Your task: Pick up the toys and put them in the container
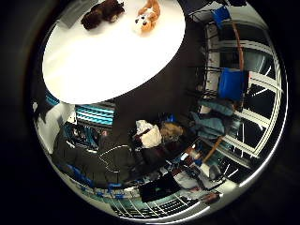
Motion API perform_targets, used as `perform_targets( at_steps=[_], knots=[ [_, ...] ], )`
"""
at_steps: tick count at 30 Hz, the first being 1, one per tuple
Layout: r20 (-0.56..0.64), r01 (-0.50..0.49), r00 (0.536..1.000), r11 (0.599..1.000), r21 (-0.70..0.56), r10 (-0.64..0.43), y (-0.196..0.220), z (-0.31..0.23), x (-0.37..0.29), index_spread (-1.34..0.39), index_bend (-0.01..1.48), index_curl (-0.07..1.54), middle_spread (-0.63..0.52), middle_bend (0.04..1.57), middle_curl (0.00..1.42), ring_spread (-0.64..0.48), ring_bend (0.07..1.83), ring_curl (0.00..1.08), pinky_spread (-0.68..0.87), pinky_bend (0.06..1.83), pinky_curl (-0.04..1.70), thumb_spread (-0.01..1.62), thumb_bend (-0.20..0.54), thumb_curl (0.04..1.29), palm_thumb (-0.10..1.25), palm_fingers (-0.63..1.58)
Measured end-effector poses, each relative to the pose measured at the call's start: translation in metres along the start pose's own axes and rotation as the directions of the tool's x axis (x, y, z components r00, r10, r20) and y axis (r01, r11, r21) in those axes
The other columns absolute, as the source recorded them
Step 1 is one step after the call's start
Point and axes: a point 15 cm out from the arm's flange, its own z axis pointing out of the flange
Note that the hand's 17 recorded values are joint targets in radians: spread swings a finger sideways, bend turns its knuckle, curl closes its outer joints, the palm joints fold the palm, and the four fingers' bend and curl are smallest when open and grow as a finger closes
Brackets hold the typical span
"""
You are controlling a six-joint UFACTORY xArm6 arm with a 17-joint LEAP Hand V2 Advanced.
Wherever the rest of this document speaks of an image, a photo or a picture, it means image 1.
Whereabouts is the black laptop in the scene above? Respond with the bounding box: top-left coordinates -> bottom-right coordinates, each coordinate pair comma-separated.
138,172 -> 182,203

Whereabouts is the black jacket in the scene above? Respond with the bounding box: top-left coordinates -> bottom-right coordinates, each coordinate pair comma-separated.
51,125 -> 142,190

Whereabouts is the blue denim jacket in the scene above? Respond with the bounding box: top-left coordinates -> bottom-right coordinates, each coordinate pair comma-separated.
188,98 -> 237,141

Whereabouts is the orange wooden hoop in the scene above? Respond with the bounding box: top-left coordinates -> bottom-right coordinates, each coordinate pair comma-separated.
202,18 -> 246,164

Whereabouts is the orange and white plush dog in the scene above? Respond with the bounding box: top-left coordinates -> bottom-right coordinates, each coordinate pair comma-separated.
132,0 -> 161,36

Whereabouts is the brown plush toy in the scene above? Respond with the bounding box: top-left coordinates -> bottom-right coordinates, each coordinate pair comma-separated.
80,0 -> 126,31

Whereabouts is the blue chair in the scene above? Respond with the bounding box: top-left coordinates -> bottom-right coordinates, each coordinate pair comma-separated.
211,6 -> 233,28
217,67 -> 250,101

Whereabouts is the person with blond hair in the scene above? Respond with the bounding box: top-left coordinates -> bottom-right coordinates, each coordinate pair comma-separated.
129,118 -> 188,163

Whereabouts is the black wire rack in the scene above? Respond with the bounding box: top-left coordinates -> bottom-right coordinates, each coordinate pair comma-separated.
187,8 -> 226,101

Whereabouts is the cyan striped panel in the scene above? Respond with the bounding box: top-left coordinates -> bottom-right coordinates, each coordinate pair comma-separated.
75,103 -> 116,128

